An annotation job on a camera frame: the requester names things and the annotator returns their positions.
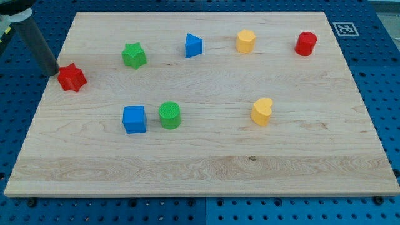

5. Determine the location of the yellow heart block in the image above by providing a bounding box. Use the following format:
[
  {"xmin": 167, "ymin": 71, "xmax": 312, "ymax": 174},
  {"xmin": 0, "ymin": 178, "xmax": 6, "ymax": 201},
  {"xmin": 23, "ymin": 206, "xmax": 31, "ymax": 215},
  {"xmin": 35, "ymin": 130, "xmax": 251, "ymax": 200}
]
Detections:
[{"xmin": 251, "ymin": 98, "xmax": 273, "ymax": 126}]

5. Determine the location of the wooden board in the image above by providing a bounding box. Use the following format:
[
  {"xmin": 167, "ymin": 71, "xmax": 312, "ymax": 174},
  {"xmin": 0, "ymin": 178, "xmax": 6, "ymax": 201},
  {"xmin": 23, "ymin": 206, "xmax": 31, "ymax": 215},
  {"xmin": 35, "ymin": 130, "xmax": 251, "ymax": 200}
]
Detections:
[{"xmin": 4, "ymin": 12, "xmax": 399, "ymax": 198}]

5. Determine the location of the green cylinder block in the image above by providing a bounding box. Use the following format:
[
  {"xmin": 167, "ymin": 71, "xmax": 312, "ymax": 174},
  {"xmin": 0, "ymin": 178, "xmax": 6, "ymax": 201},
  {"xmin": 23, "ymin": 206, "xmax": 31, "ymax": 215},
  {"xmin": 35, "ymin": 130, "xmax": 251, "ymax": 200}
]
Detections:
[{"xmin": 159, "ymin": 101, "xmax": 181, "ymax": 129}]

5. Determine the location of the blue cube block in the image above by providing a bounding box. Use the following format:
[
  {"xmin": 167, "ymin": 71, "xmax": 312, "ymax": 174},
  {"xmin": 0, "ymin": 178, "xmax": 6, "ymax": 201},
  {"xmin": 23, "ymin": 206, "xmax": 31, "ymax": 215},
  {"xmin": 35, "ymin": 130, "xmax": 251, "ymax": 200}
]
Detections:
[{"xmin": 122, "ymin": 106, "xmax": 147, "ymax": 134}]

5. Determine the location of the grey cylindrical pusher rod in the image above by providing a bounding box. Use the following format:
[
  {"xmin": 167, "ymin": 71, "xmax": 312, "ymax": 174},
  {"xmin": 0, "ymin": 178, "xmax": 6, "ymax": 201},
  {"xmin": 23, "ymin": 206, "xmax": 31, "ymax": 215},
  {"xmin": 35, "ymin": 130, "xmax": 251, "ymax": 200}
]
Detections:
[{"xmin": 12, "ymin": 16, "xmax": 59, "ymax": 76}]

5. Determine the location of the white fiducial marker tag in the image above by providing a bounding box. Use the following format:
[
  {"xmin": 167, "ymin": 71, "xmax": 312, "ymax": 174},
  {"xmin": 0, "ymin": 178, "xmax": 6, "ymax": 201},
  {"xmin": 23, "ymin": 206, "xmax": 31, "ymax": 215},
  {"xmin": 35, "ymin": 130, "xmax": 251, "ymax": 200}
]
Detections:
[{"xmin": 332, "ymin": 22, "xmax": 359, "ymax": 37}]

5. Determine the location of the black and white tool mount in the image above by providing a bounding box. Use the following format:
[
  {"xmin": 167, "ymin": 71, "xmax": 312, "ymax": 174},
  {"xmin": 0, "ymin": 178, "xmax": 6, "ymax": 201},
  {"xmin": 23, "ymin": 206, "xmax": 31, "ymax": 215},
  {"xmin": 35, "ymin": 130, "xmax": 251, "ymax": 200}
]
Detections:
[{"xmin": 1, "ymin": 0, "xmax": 36, "ymax": 56}]

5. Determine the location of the blue triangle block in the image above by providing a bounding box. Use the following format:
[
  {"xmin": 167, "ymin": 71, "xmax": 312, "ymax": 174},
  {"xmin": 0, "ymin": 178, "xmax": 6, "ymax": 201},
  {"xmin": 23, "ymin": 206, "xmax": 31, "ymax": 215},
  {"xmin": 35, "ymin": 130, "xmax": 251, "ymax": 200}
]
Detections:
[{"xmin": 185, "ymin": 33, "xmax": 203, "ymax": 58}]

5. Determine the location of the red star block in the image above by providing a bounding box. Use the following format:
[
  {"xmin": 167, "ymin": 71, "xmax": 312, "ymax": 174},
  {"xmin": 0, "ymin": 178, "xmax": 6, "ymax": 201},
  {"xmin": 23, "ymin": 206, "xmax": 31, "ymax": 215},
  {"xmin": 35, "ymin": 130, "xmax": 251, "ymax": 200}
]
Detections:
[{"xmin": 57, "ymin": 63, "xmax": 87, "ymax": 92}]

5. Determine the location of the red cylinder block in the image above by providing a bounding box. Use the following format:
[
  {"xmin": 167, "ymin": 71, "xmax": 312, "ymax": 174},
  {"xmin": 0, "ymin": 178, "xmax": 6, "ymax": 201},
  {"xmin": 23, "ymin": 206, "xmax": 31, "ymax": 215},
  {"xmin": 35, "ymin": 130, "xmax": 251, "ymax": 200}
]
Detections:
[{"xmin": 294, "ymin": 32, "xmax": 318, "ymax": 56}]

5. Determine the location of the yellow hexagon block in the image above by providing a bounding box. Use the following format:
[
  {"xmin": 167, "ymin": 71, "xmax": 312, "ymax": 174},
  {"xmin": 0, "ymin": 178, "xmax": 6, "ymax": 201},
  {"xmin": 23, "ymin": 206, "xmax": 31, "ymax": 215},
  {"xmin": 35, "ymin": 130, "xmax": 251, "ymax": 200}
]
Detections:
[{"xmin": 236, "ymin": 29, "xmax": 256, "ymax": 54}]

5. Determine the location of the green star block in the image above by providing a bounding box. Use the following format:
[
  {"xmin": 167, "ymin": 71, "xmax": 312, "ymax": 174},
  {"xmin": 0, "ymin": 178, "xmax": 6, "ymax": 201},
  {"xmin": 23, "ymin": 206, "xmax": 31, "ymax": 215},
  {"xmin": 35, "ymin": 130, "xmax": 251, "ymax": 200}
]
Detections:
[{"xmin": 121, "ymin": 42, "xmax": 147, "ymax": 70}]

